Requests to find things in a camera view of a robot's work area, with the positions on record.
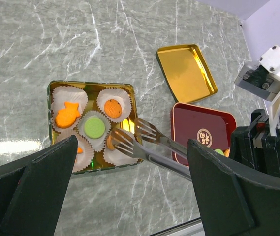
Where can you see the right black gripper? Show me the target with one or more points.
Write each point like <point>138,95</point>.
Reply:
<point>253,145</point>

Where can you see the white paper cup bottom left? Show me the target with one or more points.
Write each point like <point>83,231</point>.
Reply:
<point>82,160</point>

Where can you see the white paper cup bottom right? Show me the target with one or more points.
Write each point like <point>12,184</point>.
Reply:
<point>117,158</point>

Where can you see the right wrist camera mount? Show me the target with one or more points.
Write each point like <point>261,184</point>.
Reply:
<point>262,78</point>

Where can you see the gold tin lid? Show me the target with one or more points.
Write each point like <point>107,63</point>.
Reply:
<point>186,73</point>

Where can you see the white paper cup top right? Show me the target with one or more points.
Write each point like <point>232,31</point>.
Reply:
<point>118,94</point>

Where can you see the white paper cup top left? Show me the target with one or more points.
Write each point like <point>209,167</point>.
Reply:
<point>63,94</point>

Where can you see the red lacquer tray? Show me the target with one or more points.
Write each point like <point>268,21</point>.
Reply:
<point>212,128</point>

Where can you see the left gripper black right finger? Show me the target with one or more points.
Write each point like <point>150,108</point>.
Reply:
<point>233,199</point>

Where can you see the orange swirl cookie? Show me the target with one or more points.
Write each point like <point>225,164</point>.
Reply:
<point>109,143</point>

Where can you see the square cookie tin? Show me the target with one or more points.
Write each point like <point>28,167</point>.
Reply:
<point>92,90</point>

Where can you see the orange fish cookie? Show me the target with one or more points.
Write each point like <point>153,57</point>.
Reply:
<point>67,116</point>
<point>80,151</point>

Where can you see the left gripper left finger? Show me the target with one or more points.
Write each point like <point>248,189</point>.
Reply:
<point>33,188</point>

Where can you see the green round cookie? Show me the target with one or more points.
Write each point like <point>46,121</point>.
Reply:
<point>94,128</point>
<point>219,151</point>

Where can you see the white paper cup centre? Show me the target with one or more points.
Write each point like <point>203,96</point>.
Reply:
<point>97,144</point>

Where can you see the orange round chip cookie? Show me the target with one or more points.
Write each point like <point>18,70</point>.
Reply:
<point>113,108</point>

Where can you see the white paper cup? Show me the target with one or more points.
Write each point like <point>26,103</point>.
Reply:
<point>117,158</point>
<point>82,160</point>
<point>63,94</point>
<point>97,144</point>
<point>118,94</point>

